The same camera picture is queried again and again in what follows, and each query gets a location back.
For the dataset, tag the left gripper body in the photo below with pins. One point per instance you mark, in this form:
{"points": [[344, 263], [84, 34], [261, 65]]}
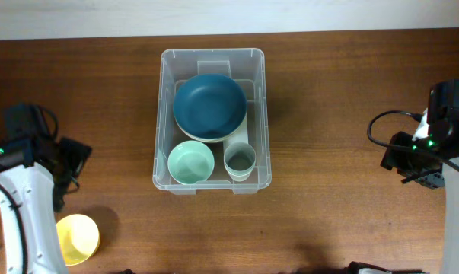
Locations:
{"points": [[74, 157]]}

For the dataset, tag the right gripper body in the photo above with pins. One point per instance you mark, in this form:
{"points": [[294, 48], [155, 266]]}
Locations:
{"points": [[421, 168]]}

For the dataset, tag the mint green bowl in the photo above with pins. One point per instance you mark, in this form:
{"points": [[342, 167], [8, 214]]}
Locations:
{"points": [[190, 162]]}

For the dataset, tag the beige bowl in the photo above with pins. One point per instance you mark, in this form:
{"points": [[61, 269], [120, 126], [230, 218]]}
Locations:
{"points": [[214, 139]]}

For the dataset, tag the blue bowl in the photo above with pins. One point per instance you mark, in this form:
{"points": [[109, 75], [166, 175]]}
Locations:
{"points": [[210, 106]]}

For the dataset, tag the grey cup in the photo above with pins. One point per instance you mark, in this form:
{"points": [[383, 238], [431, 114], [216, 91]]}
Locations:
{"points": [[240, 158]]}

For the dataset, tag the mint green cup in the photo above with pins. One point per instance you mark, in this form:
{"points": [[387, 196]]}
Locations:
{"points": [[240, 174]]}

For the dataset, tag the beige cup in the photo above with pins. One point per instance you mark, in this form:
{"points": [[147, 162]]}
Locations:
{"points": [[239, 178]]}

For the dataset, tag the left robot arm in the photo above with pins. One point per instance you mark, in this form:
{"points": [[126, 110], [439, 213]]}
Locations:
{"points": [[36, 171]]}

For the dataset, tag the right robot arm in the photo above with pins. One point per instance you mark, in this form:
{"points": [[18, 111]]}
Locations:
{"points": [[430, 157]]}

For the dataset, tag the yellow bowl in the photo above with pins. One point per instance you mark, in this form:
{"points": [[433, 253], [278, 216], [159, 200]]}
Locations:
{"points": [[79, 238]]}

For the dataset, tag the clear plastic storage bin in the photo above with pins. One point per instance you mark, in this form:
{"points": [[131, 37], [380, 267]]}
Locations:
{"points": [[247, 67]]}

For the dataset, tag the white label in bin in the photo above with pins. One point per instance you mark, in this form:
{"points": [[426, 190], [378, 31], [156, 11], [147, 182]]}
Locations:
{"points": [[239, 135]]}

